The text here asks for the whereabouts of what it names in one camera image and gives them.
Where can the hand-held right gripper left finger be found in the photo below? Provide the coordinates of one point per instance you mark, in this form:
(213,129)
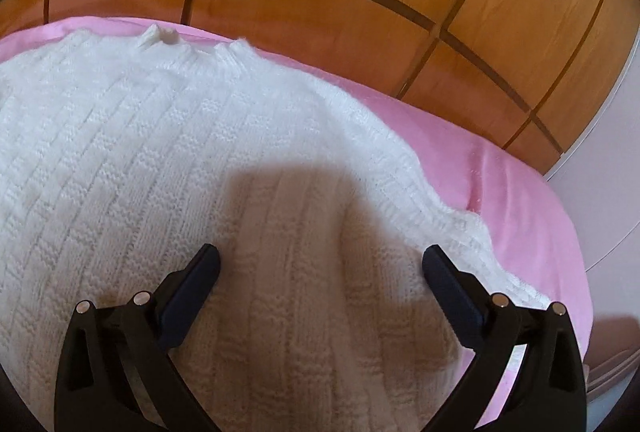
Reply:
(187,307)

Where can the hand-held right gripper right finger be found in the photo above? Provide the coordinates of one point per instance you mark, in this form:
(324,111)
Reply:
(452,297)

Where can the white knitted sweater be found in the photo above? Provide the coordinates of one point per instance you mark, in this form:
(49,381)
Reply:
(200,137)

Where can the pink bed sheet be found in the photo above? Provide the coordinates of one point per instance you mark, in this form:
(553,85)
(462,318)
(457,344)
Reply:
(475,172)

